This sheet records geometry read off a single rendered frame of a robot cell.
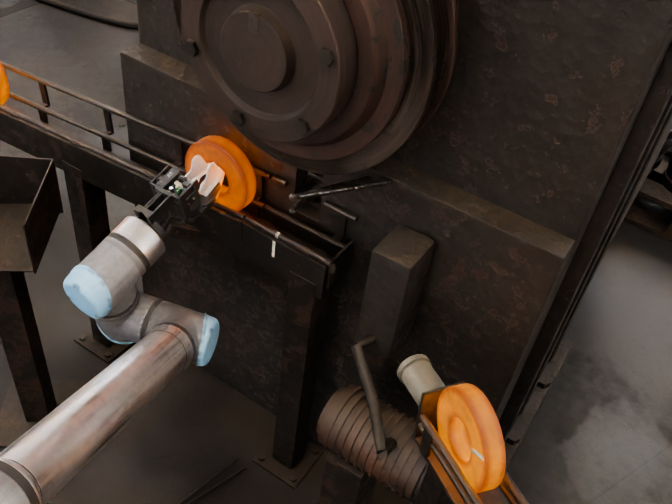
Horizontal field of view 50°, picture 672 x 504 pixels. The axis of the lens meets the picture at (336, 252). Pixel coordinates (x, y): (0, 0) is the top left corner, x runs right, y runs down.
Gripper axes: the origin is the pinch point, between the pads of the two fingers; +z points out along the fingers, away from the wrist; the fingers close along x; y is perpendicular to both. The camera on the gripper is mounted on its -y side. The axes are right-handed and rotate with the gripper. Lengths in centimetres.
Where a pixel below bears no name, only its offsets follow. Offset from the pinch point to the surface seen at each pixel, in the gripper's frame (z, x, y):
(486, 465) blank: -26, -69, 5
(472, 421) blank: -23, -65, 6
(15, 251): -33.1, 25.5, -6.9
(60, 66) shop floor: 68, 164, -97
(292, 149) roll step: -1.3, -20.3, 17.4
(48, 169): -18.2, 27.8, 0.9
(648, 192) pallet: 133, -68, -102
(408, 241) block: 1.8, -40.7, 2.9
